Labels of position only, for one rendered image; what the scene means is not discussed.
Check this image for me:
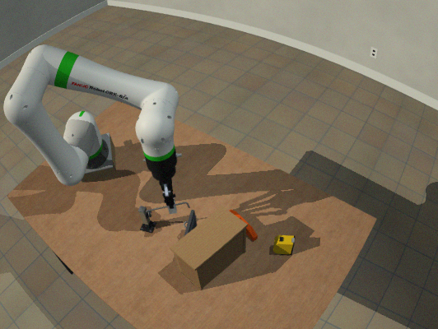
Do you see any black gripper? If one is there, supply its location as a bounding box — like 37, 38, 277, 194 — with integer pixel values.
152, 167, 177, 214

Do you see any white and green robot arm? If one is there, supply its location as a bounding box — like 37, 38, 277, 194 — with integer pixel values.
3, 44, 182, 186

